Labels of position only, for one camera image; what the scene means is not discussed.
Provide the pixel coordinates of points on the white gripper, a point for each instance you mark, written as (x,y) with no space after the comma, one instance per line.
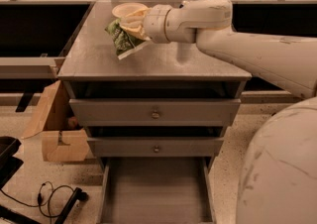
(155,23)

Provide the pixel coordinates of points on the green jalapeno chip bag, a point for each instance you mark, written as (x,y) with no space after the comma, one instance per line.
(124,43)

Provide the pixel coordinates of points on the grey open bottom drawer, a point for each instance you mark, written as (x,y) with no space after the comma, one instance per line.
(156,191)

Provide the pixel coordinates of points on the cardboard box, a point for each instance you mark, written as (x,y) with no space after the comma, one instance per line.
(53,121)

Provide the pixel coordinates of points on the white bowl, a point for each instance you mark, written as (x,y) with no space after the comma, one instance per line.
(124,9)

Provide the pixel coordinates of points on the black bin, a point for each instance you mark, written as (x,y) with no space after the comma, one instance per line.
(9,146)

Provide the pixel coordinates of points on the grey middle drawer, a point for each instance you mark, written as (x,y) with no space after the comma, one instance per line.
(155,146)

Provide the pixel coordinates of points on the grey top drawer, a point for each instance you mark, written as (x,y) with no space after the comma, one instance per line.
(155,112)

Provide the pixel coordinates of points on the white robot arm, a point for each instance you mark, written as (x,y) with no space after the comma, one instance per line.
(278,182)

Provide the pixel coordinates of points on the grey drawer cabinet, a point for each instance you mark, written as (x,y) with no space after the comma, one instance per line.
(168,71)

